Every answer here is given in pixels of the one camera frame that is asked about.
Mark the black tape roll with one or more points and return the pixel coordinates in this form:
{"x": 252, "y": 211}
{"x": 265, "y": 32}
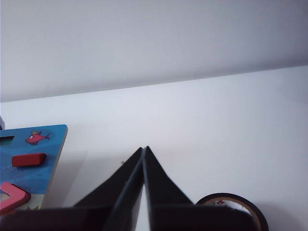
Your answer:
{"x": 258, "y": 214}

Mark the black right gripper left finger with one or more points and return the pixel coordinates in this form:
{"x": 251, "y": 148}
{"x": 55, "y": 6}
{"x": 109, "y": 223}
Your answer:
{"x": 120, "y": 192}

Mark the red minus sign piece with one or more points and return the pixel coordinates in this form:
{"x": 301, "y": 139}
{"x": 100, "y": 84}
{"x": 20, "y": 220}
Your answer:
{"x": 27, "y": 159}

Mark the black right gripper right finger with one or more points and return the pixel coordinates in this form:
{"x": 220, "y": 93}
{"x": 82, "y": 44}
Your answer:
{"x": 163, "y": 197}

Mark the wooden shape puzzle board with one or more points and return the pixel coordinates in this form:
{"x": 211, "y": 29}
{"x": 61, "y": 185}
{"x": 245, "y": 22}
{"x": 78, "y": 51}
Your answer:
{"x": 33, "y": 178}

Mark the pink angle sign piece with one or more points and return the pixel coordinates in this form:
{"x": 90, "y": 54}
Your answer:
{"x": 21, "y": 195}

